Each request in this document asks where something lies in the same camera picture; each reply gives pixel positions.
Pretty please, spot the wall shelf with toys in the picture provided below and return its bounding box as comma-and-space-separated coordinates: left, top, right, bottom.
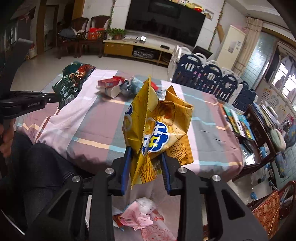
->
171, 0, 214, 20

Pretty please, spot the person's dark trouser leg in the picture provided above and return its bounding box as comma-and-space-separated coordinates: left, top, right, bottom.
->
0, 131, 93, 232

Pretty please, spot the grey green plush cushion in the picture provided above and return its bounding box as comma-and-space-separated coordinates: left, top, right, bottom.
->
270, 129, 286, 152

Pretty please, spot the red cardboard box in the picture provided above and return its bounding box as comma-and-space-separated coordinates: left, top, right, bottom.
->
98, 76, 125, 88

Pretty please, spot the white plastic trash basket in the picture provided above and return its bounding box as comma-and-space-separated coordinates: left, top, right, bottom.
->
85, 180, 209, 241

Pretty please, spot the red gift box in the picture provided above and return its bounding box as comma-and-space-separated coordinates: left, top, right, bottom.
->
88, 28, 106, 40

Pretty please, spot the dark wooden armchair left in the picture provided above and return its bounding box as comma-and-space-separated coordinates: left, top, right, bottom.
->
57, 17, 89, 59

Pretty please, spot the pink plastic bag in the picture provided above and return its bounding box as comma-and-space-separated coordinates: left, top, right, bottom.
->
119, 201, 153, 231

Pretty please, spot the green snack wrapper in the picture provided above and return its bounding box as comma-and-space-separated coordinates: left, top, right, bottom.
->
52, 64, 96, 109

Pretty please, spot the blue white baby fence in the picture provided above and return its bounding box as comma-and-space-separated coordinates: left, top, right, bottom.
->
168, 45, 257, 112

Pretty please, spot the black monitor behind fence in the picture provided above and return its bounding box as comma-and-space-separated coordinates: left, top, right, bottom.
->
192, 45, 213, 59

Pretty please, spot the striped pastel tablecloth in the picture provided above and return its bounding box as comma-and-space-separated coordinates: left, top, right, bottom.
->
16, 69, 244, 185

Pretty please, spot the large black television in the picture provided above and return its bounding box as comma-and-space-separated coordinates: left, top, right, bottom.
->
125, 0, 205, 47

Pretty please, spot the potted green plant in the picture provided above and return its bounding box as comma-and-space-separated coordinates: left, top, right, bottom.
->
107, 28, 126, 40

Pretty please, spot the blue child chair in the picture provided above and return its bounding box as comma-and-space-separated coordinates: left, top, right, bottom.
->
275, 122, 295, 179

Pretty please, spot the dark green gift bag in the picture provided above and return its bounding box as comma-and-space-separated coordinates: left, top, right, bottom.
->
62, 61, 83, 77

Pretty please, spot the beige curtain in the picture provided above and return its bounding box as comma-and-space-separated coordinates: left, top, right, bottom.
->
233, 17, 263, 76

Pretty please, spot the white remote control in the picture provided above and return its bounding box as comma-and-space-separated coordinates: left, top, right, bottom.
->
230, 109, 246, 138

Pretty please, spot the dark wooden armchair right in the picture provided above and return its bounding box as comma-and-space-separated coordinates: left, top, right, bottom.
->
78, 15, 110, 58

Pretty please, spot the wooden tv cabinet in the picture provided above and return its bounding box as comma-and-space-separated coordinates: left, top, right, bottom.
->
103, 40, 173, 66

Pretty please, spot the dark wooden armchair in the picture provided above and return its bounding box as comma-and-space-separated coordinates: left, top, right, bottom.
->
57, 17, 89, 59
78, 15, 110, 58

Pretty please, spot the red patterned sofa cushion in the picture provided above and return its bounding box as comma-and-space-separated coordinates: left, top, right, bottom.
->
252, 191, 280, 240

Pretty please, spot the yellow snack bag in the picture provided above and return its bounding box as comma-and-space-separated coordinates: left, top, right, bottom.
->
122, 78, 194, 186

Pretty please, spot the white plastic bag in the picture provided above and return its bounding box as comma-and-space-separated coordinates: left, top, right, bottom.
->
135, 197, 156, 215

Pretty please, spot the white paper cup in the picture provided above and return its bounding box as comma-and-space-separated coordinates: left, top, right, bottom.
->
99, 85, 120, 98

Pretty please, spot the dark wooden side table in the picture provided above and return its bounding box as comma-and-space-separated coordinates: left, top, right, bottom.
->
232, 104, 278, 182

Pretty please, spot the green picture book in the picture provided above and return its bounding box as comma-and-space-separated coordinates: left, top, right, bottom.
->
222, 105, 255, 141

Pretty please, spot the stack of books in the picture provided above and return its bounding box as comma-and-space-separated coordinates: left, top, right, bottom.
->
252, 102, 280, 130

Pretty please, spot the cream standing air conditioner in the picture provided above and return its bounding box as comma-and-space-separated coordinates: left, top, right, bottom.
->
216, 25, 246, 70

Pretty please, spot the person's left hand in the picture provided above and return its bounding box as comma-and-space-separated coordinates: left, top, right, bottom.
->
0, 119, 16, 158

